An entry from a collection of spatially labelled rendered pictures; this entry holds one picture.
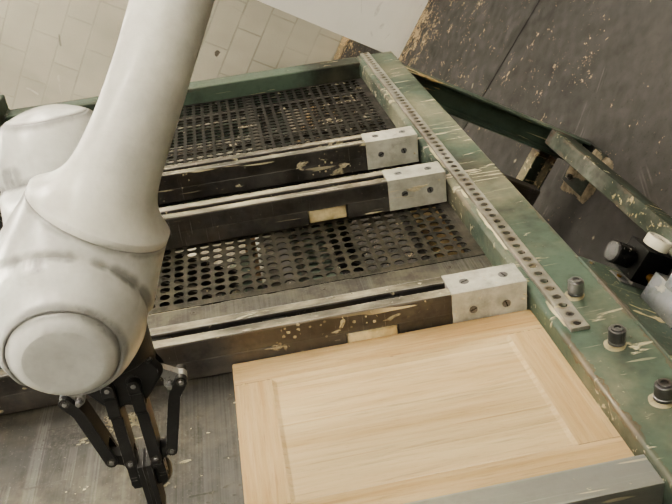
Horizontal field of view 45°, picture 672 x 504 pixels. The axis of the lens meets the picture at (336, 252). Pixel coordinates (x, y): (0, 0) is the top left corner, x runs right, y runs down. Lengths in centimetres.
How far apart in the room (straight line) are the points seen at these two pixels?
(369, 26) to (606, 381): 414
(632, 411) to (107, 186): 77
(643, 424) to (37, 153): 78
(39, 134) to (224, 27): 590
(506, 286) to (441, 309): 11
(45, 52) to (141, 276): 626
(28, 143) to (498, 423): 72
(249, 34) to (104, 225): 605
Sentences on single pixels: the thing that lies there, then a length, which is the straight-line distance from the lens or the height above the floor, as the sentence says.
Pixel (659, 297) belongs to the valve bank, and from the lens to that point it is 138.
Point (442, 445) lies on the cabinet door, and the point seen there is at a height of 108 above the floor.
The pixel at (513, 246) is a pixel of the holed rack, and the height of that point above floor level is 88.
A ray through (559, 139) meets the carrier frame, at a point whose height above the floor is 18.
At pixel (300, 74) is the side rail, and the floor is 107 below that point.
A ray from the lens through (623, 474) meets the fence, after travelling 106.
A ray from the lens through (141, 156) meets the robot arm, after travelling 56.
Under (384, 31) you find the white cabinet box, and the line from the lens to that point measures 516.
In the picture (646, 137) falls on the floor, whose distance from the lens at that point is 282.
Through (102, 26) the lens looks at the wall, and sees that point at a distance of 665.
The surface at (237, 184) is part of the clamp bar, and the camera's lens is 192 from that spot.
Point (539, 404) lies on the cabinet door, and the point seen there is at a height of 95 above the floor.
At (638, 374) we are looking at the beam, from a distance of 119.
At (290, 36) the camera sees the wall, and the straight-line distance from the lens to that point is 660.
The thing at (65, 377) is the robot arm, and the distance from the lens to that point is 56.
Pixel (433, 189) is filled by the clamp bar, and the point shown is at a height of 93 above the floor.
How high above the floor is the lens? 162
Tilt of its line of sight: 19 degrees down
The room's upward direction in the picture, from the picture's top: 72 degrees counter-clockwise
